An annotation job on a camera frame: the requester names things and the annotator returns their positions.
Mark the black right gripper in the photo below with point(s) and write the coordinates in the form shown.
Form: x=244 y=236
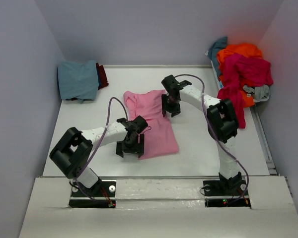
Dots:
x=177 y=109

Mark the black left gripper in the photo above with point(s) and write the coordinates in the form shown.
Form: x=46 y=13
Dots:
x=137 y=148

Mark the pink t shirt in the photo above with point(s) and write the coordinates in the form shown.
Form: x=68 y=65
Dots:
x=160 y=139

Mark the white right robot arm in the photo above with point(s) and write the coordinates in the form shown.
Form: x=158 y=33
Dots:
x=222 y=126

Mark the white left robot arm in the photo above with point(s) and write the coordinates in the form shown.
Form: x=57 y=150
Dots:
x=72 y=152

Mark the clear plastic bin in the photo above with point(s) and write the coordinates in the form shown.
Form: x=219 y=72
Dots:
x=215 y=65

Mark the teal t shirt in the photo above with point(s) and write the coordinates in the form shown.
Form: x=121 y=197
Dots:
x=219 y=44

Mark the folded dark red t shirt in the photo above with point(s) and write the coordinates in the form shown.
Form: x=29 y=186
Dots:
x=102 y=78

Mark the folded light blue t shirt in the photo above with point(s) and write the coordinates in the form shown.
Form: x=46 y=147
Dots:
x=78 y=80

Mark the grey t shirt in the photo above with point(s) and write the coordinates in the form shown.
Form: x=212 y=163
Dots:
x=258 y=94

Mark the magenta t shirt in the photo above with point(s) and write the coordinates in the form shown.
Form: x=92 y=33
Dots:
x=239 y=71

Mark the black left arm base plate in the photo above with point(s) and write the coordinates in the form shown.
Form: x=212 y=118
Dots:
x=101 y=196

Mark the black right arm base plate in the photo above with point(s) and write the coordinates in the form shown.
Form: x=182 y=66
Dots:
x=216 y=197

